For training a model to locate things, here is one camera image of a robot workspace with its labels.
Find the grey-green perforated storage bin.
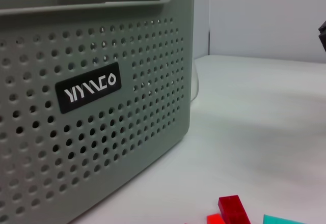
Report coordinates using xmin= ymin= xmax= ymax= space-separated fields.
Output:
xmin=0 ymin=0 xmax=196 ymax=224

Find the teal building brick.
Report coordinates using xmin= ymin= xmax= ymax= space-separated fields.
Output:
xmin=262 ymin=214 xmax=303 ymax=224

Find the bright red building brick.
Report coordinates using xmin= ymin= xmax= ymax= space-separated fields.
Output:
xmin=206 ymin=213 xmax=227 ymax=224

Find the dark red building brick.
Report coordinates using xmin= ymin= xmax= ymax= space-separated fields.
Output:
xmin=218 ymin=194 xmax=253 ymax=224

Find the white wall panel seam strip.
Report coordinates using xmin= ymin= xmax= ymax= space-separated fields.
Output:
xmin=207 ymin=0 xmax=212 ymax=55

